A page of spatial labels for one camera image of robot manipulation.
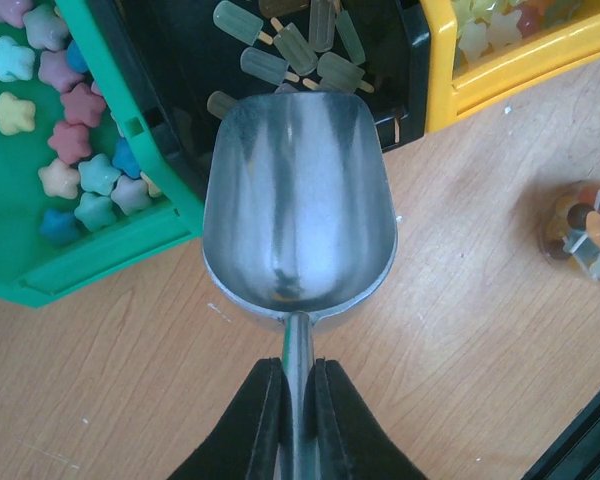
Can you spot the black aluminium rail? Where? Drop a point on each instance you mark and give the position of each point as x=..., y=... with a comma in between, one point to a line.
x=575, y=454

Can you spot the green plastic bin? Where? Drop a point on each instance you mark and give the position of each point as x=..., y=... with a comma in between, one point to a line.
x=84, y=189

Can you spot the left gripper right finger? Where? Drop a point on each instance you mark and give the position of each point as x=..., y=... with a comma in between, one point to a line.
x=352, y=444

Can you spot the black bin with popsicle candies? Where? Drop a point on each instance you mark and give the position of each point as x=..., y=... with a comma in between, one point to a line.
x=172, y=58

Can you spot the yellow plastic bin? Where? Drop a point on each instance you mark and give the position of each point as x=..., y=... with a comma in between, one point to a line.
x=455, y=94

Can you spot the clear plastic jar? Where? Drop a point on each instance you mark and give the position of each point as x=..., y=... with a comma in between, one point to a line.
x=569, y=233

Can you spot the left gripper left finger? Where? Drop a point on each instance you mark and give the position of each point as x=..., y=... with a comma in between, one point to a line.
x=244, y=442

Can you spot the metal scoop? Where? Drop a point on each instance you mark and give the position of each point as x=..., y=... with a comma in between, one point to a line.
x=299, y=229

